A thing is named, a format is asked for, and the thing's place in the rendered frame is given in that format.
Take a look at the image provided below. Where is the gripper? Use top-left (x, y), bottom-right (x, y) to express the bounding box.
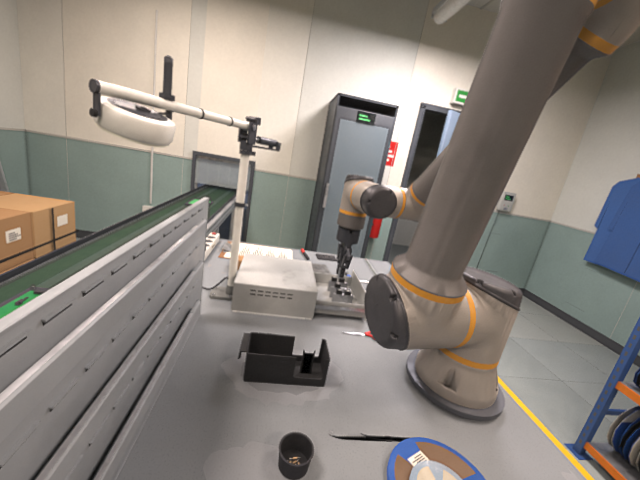
top-left (335, 225), bottom-right (362, 282)

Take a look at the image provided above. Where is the grey open drawer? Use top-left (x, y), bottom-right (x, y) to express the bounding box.
top-left (312, 272), bottom-right (372, 320)

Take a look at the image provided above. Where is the grey metal drawer cabinet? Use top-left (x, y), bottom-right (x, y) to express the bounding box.
top-left (231, 258), bottom-right (320, 320)

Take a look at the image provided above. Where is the white tray with orange parts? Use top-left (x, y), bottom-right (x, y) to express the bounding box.
top-left (238, 242), bottom-right (297, 262)

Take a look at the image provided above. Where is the black parts bin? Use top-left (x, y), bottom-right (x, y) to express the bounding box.
top-left (236, 331), bottom-right (332, 388)

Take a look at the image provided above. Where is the blue work coat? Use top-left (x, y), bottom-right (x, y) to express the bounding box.
top-left (583, 174), bottom-right (640, 282)

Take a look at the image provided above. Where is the grey tall cabinet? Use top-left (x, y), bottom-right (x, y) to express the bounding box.
top-left (304, 92), bottom-right (400, 257)

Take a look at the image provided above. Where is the dark open doorway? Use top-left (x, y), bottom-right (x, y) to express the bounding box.
top-left (388, 102), bottom-right (462, 261)

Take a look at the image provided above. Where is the black round cup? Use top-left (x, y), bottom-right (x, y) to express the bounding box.
top-left (277, 431), bottom-right (316, 480)

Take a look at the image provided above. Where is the green belt conveyor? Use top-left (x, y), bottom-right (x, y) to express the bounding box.
top-left (0, 183), bottom-right (239, 321)

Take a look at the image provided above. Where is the blue and orange shelf rack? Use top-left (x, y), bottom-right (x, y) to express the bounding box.
top-left (571, 318), bottom-right (640, 480)

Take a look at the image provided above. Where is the brown cardboard box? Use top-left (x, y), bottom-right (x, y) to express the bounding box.
top-left (0, 192), bottom-right (78, 259)
top-left (0, 207), bottom-right (37, 275)

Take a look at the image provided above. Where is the white magnifier post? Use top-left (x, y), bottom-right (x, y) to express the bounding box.
top-left (208, 149), bottom-right (257, 301)

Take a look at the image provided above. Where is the black cable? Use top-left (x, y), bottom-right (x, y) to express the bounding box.
top-left (200, 239), bottom-right (232, 292)

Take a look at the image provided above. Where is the grey louvre rail panel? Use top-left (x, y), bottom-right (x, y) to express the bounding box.
top-left (0, 196), bottom-right (211, 480)

